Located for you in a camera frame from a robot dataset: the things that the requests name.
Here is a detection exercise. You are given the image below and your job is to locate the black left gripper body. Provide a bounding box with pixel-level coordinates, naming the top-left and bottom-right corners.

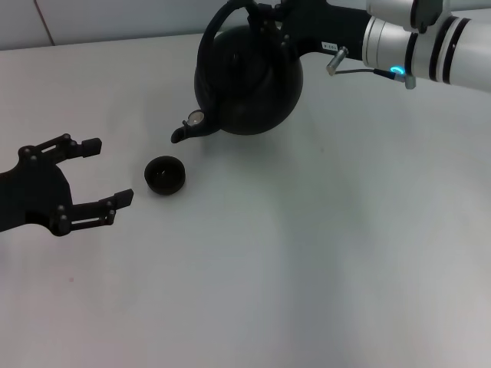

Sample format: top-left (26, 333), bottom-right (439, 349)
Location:
top-left (0, 146), bottom-right (74, 237)

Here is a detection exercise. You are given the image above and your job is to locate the grey right gripper cable with plug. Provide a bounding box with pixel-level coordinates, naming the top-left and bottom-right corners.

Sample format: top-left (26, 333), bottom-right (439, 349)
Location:
top-left (325, 45), bottom-right (417, 90)

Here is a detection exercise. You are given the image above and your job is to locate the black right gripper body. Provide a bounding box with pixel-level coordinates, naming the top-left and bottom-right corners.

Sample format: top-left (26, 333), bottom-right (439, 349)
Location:
top-left (281, 0), bottom-right (371, 62)

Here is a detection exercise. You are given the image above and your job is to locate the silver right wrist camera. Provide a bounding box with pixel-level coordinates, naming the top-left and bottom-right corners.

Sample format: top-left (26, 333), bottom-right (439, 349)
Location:
top-left (364, 0), bottom-right (453, 34)

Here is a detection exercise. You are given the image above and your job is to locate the black round teapot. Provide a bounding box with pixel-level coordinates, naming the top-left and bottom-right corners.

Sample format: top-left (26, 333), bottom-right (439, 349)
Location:
top-left (170, 0), bottom-right (305, 145)

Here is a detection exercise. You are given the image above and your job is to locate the small black teacup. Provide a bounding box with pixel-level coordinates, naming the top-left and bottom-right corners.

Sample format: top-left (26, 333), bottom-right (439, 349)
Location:
top-left (143, 155), bottom-right (188, 196)

